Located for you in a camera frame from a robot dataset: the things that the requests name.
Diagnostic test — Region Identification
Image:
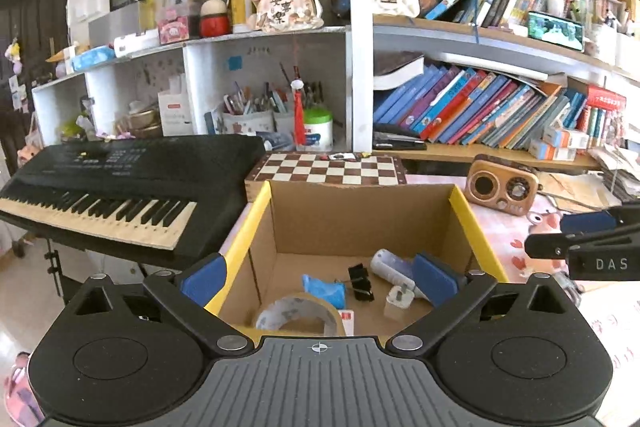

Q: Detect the pink printed box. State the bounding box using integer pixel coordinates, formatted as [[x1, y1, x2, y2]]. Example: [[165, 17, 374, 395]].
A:
[[157, 13, 191, 46]]

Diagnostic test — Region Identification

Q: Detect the blue plastic bag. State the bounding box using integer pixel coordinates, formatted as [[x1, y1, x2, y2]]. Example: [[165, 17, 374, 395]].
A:
[[301, 274, 347, 308]]

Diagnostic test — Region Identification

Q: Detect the wooden chessboard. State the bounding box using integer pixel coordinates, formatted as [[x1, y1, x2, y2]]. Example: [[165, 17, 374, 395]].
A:
[[245, 151, 407, 202]]

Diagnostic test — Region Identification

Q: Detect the black keyboard stand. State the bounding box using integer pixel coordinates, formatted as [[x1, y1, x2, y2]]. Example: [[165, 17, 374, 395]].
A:
[[12, 227, 146, 308]]

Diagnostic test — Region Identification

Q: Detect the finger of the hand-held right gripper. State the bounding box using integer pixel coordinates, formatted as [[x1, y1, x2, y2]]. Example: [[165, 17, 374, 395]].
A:
[[525, 224, 640, 259], [560, 204, 640, 234]]

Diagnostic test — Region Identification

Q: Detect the wooden wall bookshelf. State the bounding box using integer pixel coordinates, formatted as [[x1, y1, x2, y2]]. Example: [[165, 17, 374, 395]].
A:
[[367, 0, 640, 172]]

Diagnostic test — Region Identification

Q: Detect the white cubby shelf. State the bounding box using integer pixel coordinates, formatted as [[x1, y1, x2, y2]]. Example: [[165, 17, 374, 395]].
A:
[[31, 0, 373, 152]]

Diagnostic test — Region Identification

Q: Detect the small red and white box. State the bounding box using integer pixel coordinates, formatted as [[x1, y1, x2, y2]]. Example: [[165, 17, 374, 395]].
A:
[[336, 307, 357, 338]]

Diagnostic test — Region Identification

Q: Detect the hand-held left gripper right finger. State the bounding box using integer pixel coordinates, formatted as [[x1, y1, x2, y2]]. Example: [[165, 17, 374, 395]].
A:
[[390, 252, 584, 354]]

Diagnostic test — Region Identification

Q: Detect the brass bowl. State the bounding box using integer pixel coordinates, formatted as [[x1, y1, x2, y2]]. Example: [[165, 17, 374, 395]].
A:
[[116, 107, 164, 138]]

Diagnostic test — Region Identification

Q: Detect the brown packing tape roll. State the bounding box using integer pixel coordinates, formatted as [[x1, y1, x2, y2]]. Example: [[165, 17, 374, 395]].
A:
[[255, 292, 347, 338]]

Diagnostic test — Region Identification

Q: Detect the white plug adapter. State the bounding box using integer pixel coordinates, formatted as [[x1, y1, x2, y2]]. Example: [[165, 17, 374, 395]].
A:
[[383, 284, 416, 321]]

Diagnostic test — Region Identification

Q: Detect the red boxed book set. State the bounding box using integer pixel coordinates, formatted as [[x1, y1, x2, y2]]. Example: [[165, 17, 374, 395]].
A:
[[576, 86, 629, 148]]

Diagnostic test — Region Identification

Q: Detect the black electronic keyboard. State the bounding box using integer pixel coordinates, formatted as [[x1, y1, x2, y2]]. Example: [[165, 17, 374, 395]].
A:
[[0, 134, 266, 270]]

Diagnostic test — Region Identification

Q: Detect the black stapler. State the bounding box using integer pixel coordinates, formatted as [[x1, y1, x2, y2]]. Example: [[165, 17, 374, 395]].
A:
[[372, 123, 429, 152]]

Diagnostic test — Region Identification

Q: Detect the red hanging tassel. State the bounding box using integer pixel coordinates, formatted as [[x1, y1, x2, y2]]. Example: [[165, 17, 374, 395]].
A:
[[291, 34, 307, 146]]

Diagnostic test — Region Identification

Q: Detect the pink bag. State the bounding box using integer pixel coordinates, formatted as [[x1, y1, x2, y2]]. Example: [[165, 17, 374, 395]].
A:
[[0, 351, 47, 427]]

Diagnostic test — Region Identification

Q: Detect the red wooden doll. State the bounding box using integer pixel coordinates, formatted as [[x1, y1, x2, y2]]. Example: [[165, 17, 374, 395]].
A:
[[200, 0, 232, 38]]

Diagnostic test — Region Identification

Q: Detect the white jar with green lid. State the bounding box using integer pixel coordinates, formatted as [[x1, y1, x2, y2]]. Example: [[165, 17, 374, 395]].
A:
[[302, 108, 334, 151]]

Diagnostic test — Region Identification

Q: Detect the stack of loose papers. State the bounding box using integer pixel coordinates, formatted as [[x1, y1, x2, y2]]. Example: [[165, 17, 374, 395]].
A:
[[587, 143, 640, 204]]

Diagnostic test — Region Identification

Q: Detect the row of blue and red books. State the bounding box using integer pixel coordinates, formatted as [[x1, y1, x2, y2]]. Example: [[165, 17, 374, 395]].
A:
[[372, 64, 588, 148]]

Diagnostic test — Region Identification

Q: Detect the cardboard box with yellow edges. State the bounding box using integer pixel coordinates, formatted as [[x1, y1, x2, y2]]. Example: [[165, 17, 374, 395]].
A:
[[205, 179, 511, 338]]

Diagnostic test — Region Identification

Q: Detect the blue tissue pack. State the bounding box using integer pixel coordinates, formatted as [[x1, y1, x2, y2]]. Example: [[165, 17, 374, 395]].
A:
[[71, 46, 117, 72]]

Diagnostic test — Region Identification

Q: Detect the pink patterned table mat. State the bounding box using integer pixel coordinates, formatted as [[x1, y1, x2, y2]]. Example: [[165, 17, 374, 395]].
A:
[[404, 172, 640, 427]]

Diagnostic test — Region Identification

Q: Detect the yellow and white bottle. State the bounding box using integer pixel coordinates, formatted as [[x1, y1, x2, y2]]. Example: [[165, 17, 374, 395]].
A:
[[229, 0, 257, 34]]

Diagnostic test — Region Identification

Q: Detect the wooden retro radio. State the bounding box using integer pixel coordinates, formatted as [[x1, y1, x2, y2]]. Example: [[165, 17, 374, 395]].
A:
[[465, 154, 544, 219]]

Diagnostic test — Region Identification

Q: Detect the white pen holder with pens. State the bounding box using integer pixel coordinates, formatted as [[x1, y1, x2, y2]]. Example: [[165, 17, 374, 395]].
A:
[[220, 82, 296, 136]]

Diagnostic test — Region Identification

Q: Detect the thick book with grey pages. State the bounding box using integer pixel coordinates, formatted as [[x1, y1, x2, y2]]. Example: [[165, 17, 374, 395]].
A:
[[372, 52, 426, 91]]

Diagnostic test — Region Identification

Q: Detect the black binder clip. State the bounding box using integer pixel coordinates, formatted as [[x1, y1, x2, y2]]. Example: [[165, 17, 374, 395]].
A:
[[346, 263, 376, 304]]

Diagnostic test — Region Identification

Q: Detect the orange and white small box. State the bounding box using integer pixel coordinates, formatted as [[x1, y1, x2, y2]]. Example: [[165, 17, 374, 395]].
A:
[[528, 139, 572, 162], [542, 126, 591, 151]]

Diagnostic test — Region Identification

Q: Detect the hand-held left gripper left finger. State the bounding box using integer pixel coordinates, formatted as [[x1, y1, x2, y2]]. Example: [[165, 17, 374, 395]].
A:
[[64, 253, 254, 354]]

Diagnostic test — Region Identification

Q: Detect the white box with red label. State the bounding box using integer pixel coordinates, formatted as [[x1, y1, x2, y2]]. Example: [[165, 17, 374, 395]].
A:
[[157, 74, 194, 138]]

